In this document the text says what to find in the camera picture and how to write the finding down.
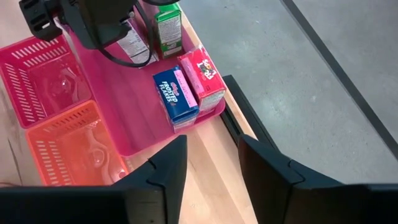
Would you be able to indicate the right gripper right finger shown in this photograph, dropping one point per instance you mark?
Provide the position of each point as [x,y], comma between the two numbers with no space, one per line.
[267,180]

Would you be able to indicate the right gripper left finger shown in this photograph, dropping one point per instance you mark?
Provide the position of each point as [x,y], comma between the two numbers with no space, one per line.
[168,174]

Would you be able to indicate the green cereal box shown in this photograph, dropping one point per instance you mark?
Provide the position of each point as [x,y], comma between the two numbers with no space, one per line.
[169,31]

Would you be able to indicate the blue Frosted Flakes box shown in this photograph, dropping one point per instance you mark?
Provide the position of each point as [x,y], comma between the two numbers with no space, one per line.
[174,93]

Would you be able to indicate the red Froot Loops box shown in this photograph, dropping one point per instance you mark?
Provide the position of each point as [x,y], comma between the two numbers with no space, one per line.
[203,77]

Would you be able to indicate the pink plastic tray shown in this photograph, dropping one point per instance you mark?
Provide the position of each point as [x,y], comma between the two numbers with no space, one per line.
[130,109]

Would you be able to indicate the red slotted plastic basket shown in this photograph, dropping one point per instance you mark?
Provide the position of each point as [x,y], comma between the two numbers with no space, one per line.
[46,87]

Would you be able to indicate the orange slotted plastic basket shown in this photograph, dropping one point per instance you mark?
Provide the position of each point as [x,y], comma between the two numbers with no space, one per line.
[77,149]

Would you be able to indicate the black aluminium table frame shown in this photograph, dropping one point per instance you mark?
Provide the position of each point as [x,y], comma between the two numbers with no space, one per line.
[246,107]

